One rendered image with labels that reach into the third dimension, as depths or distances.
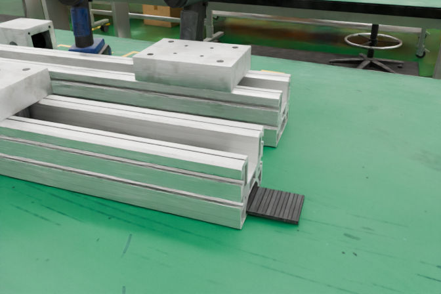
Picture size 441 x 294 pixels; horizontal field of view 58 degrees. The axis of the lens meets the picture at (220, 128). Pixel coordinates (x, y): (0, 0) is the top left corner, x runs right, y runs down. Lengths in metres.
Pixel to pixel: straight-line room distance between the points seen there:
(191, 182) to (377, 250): 0.21
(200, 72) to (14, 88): 0.25
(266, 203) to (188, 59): 0.25
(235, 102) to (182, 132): 0.13
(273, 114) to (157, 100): 0.19
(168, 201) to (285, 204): 0.14
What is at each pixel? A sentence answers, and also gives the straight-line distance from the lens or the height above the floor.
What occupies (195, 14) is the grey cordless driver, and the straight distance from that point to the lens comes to 0.82.
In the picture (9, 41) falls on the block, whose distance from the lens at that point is 1.06.
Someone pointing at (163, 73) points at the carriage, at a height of 0.88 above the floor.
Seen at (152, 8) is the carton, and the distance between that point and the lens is 4.77.
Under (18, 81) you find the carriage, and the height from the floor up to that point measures 0.90.
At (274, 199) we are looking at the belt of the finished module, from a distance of 0.49.
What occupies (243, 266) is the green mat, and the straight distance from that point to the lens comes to 0.42.
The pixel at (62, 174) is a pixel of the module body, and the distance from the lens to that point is 0.54.
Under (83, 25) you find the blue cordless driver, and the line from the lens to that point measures 0.91.
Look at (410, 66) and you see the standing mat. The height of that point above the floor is 0.02.
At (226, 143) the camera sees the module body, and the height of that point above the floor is 0.85.
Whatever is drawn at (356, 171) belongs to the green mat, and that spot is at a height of 0.78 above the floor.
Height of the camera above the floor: 1.09
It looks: 28 degrees down
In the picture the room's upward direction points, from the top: 1 degrees counter-clockwise
